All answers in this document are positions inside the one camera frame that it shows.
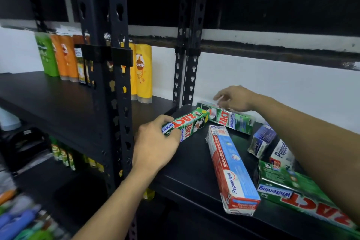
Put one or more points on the person's right fingers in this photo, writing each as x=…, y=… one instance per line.
x=220, y=98

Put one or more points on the green shampoo bottle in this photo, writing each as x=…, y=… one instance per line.
x=46, y=54

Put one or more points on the person's left forearm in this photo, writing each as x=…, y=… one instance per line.
x=118, y=206

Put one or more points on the small yellow packet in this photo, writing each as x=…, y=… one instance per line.
x=148, y=194

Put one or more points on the person's right hand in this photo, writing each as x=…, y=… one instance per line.
x=236, y=98

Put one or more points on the white toothpaste box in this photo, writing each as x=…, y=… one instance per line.
x=282, y=154

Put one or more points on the black box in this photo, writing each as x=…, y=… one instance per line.
x=22, y=147

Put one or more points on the orange shampoo bottle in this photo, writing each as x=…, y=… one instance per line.
x=70, y=59
x=57, y=57

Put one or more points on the person's left thumb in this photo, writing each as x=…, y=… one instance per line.
x=173, y=137

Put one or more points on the white container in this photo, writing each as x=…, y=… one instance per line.
x=8, y=121

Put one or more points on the small blue toothpaste box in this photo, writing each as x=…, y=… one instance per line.
x=261, y=140

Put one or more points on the long blue red toothpaste box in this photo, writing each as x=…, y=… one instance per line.
x=233, y=172

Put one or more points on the row of green yellow bottles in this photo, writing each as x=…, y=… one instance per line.
x=63, y=155

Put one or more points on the brown shampoo bottle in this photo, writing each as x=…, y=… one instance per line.
x=80, y=65

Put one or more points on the black metal shelf rack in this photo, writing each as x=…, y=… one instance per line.
x=194, y=169
x=56, y=102

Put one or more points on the yellow shampoo bottle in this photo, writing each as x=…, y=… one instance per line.
x=144, y=74

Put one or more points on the person's left hand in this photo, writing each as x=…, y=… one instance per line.
x=152, y=149

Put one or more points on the pile of colourful tubes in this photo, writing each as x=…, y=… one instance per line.
x=19, y=220

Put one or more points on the large green toothpaste box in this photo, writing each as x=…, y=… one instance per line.
x=289, y=189

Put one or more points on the person's right forearm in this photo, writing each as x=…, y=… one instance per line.
x=309, y=141

